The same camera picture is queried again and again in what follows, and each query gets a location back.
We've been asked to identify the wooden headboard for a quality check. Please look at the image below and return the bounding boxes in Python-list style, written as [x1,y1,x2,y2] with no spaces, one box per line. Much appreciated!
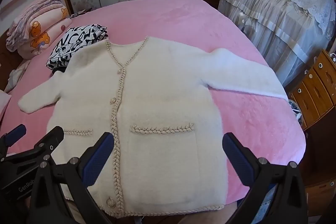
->
[0,35,22,90]

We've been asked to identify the white lace furniture cover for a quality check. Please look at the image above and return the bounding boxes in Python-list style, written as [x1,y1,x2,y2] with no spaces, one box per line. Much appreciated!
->
[218,0,336,88]

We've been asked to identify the pink plush bed blanket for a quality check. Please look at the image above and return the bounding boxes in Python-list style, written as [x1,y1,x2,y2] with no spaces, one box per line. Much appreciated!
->
[0,0,307,203]

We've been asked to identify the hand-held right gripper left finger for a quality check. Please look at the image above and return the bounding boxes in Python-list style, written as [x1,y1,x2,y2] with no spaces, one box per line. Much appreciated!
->
[28,132,114,224]

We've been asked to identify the wooden drawer cabinet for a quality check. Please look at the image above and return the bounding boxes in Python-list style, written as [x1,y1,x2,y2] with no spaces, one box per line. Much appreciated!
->
[289,49,336,132]

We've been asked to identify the pink striped folded blanket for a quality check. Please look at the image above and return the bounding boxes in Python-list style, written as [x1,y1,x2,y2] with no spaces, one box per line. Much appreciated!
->
[6,0,63,51]

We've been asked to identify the bear print folded quilt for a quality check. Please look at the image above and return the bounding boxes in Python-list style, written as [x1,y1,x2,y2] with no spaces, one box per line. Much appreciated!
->
[16,7,72,59]

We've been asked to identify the blue white patterned bag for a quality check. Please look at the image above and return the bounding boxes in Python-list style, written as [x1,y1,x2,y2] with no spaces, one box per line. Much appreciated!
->
[288,99,304,128]

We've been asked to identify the white fuzzy cardigan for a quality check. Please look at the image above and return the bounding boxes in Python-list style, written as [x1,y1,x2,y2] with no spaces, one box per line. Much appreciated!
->
[18,35,289,214]

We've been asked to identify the person's beige pants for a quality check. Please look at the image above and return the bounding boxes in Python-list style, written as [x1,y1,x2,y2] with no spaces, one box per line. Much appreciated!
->
[66,200,238,224]

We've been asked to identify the black white printed garment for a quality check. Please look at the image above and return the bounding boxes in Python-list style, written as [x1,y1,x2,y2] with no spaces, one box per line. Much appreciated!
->
[46,24,109,74]

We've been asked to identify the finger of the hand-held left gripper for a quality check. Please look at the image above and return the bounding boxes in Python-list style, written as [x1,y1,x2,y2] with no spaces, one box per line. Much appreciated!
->
[0,124,27,154]
[34,126,65,160]

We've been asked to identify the light blue jeans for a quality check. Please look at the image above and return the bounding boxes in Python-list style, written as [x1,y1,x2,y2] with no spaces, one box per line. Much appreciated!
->
[259,186,277,215]

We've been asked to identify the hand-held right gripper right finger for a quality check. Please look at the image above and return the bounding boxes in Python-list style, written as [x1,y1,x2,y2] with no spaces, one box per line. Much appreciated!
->
[222,132,309,224]

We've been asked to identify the white crumpled cloth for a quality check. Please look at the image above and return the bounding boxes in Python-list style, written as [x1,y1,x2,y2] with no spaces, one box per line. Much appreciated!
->
[5,60,32,94]

